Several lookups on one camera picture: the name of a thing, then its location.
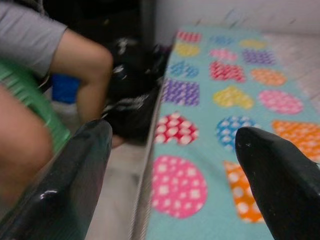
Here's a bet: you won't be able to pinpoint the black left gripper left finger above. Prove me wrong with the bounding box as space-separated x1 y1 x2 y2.
0 119 113 240

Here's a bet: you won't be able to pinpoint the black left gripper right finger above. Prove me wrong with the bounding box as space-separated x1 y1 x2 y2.
235 126 320 240

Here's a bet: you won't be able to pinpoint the blue and white container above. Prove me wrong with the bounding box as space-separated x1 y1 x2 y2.
51 73 82 133

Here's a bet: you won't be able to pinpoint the teal blanket with colourful patches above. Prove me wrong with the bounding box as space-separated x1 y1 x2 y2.
147 23 320 240

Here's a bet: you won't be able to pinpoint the green plastic stool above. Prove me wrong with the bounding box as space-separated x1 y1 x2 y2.
0 61 72 156

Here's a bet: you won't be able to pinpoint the black bag with white print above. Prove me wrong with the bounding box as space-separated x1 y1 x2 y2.
101 37 173 146

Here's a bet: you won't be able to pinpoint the person's grey shorts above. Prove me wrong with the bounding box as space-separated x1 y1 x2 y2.
0 2 69 80

